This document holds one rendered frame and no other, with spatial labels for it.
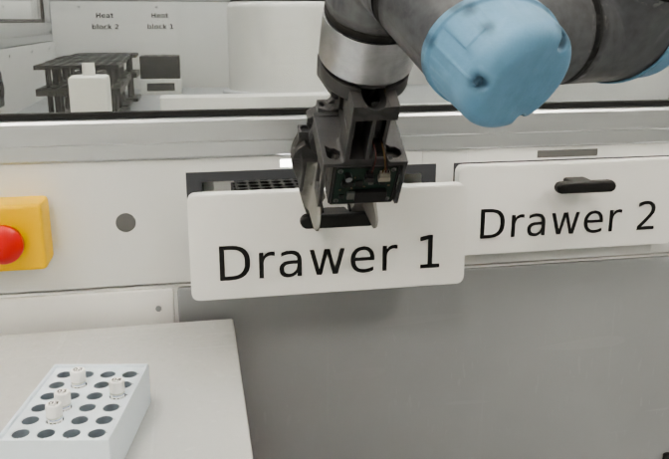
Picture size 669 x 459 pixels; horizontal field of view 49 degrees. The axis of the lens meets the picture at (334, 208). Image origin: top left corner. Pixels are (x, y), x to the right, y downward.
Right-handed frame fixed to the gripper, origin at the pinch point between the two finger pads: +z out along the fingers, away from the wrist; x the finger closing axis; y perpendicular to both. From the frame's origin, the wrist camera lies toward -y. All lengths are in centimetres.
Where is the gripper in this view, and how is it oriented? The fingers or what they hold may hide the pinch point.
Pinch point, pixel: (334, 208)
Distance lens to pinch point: 74.1
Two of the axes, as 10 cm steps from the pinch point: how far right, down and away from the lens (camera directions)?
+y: 1.5, 7.5, -6.4
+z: -1.1, 6.5, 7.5
